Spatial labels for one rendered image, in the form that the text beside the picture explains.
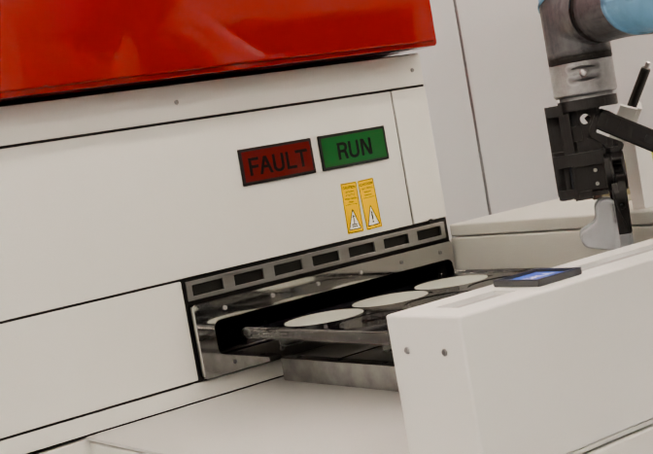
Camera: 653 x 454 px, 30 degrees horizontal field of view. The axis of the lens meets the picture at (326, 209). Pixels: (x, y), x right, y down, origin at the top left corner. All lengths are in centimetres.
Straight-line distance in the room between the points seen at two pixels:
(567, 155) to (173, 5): 51
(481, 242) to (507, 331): 75
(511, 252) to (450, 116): 214
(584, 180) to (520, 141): 257
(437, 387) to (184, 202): 62
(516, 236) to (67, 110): 63
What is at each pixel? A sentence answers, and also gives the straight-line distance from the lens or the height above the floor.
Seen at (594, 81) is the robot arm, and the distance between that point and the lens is 146.
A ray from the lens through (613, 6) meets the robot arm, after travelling 137.
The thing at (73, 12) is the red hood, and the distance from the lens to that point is 146.
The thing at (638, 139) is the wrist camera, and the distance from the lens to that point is 147.
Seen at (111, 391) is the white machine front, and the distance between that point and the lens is 150.
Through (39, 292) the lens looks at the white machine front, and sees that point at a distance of 146.
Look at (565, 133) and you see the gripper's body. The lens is 147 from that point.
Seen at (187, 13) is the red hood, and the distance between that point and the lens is 153.
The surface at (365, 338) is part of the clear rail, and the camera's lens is 133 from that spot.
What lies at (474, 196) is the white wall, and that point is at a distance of 387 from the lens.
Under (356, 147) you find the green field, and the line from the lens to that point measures 170.
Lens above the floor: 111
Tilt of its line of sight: 3 degrees down
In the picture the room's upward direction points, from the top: 10 degrees counter-clockwise
